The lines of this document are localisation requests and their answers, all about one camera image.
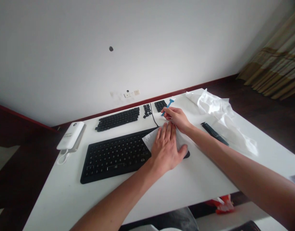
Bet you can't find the person's left hand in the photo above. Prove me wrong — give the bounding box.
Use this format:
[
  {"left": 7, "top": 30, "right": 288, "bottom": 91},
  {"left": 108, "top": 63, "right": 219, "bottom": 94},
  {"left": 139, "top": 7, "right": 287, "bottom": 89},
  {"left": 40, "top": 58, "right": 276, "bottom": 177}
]
[{"left": 150, "top": 122, "right": 189, "bottom": 173}]

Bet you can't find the person's right hand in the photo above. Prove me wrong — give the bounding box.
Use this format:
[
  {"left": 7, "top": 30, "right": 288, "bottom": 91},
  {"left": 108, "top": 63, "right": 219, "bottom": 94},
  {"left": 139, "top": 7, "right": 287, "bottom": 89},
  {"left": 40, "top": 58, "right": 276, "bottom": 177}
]
[{"left": 161, "top": 107, "right": 194, "bottom": 134}]

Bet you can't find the blue cleaning brush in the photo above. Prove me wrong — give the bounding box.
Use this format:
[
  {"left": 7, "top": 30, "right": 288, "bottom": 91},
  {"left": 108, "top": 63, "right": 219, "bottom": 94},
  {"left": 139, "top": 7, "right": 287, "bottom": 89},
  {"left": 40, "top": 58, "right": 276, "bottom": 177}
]
[{"left": 159, "top": 97, "right": 175, "bottom": 119}]

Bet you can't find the white paper tissue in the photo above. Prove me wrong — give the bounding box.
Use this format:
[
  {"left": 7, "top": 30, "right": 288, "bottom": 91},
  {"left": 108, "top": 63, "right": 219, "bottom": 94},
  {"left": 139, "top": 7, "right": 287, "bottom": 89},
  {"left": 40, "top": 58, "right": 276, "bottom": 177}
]
[{"left": 141, "top": 127, "right": 197, "bottom": 155}]

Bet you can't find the square block of black keycaps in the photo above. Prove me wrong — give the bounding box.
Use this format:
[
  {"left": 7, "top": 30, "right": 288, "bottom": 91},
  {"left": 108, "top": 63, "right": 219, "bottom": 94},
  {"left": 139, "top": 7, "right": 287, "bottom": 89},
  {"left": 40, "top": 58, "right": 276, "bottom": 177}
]
[{"left": 154, "top": 100, "right": 168, "bottom": 113}]

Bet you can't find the small cluster of black keycaps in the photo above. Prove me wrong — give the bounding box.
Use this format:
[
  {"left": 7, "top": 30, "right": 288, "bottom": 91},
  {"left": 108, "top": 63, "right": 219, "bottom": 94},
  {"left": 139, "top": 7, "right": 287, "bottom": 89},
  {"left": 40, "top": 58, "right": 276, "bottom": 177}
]
[{"left": 142, "top": 104, "right": 152, "bottom": 119}]

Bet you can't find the black pen-shaped tool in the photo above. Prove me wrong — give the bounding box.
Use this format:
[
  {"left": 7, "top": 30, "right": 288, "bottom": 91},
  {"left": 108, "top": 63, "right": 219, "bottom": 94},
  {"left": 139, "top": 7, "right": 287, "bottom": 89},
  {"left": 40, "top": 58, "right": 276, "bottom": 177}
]
[{"left": 200, "top": 122, "right": 230, "bottom": 147}]

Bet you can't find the long row of black keycaps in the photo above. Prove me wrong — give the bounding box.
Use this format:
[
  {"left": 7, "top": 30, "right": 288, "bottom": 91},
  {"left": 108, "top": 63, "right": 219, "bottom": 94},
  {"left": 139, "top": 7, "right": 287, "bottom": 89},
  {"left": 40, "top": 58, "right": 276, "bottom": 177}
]
[{"left": 94, "top": 107, "right": 140, "bottom": 133}]

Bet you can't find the crumpled white plastic sheet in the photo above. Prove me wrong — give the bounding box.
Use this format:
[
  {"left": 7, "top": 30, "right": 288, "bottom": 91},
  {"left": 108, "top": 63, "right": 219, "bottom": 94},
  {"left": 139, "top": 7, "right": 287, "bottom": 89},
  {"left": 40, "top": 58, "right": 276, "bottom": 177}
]
[{"left": 185, "top": 88, "right": 259, "bottom": 157}]

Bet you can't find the black keyboard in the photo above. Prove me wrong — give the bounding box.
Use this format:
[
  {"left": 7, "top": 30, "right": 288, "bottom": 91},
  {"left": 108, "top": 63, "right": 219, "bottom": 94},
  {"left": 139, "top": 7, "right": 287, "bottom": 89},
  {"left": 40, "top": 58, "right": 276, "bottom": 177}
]
[{"left": 80, "top": 127, "right": 190, "bottom": 185}]

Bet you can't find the white power bank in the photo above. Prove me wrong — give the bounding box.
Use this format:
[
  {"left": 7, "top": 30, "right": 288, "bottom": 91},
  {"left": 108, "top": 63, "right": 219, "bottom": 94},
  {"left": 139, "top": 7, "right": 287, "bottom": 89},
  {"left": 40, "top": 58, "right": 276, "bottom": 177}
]
[{"left": 56, "top": 121, "right": 85, "bottom": 150}]

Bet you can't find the red and white bag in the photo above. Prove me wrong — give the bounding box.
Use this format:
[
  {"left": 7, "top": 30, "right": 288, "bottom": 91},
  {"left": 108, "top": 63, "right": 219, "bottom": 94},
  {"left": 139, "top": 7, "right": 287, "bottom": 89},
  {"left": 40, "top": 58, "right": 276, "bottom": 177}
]
[{"left": 205, "top": 194, "right": 235, "bottom": 215}]

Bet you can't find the striped beige curtain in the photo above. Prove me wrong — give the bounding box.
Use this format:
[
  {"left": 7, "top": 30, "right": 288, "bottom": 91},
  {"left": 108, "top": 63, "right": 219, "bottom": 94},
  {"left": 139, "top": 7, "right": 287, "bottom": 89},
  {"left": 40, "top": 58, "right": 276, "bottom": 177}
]
[{"left": 236, "top": 6, "right": 295, "bottom": 101}]

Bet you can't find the black keyboard cable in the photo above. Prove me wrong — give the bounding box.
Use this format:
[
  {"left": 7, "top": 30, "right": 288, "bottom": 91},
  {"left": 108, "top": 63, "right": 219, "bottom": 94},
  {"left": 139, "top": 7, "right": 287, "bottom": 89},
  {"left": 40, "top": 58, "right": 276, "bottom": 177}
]
[{"left": 149, "top": 102, "right": 160, "bottom": 128}]

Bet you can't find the white charging cable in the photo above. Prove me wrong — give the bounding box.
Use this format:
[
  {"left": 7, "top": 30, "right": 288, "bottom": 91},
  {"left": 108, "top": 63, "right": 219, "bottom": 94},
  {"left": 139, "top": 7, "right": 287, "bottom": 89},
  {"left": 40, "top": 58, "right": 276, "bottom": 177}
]
[{"left": 57, "top": 149, "right": 72, "bottom": 166}]

